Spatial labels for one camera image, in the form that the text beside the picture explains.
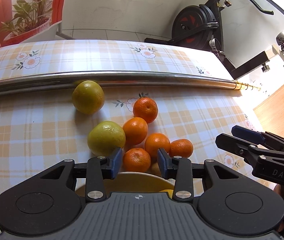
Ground orange mandarin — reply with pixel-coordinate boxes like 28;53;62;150
144;133;171;159
122;148;151;172
122;117;148;145
133;98;158;124
169;139;194;158

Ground large yellow lemon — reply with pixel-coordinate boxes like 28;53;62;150
160;189;173;198

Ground green citrus fruit near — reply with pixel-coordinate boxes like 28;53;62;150
87;121;126;156

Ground green citrus fruit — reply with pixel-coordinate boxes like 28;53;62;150
71;81;105;115
87;121;126;156

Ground yellow bowl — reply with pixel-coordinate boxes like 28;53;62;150
75;171;176;197

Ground green citrus fruit far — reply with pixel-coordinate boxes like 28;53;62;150
71;81;105;115

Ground yellow plaid floral tablecloth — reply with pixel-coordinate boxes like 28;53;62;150
0;40;262;194

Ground black exercise bike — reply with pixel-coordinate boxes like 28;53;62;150
144;0;284;80

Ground steel telescopic pole gold end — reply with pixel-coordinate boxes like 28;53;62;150
0;70;261;96

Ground printed room scene backdrop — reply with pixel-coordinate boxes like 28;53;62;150
0;0;65;48

